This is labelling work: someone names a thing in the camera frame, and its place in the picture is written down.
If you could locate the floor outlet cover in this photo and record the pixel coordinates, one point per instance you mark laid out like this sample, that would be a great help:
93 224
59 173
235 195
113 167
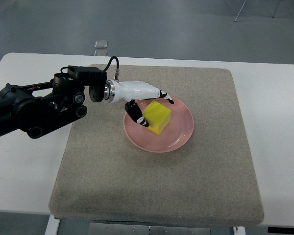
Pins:
101 44
100 53

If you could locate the metal stand leg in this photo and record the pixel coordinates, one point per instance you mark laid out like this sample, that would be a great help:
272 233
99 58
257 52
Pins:
239 12

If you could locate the beige felt mat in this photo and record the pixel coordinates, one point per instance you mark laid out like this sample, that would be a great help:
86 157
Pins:
208 182

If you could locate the pink plate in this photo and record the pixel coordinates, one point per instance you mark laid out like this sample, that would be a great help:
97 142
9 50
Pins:
175 134

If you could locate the upper floor outlet cover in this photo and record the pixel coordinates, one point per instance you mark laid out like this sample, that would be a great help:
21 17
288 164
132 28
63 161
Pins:
101 44

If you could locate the yellow foam block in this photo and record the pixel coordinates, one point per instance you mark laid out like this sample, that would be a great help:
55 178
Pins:
158 117

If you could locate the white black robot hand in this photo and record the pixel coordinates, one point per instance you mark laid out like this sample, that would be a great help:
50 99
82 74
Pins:
130 91

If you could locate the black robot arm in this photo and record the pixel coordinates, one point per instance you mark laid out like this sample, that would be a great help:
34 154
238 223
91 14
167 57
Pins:
39 109

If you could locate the lower floor outlet cover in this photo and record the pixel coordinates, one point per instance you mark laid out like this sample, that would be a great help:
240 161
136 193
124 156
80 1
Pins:
100 53

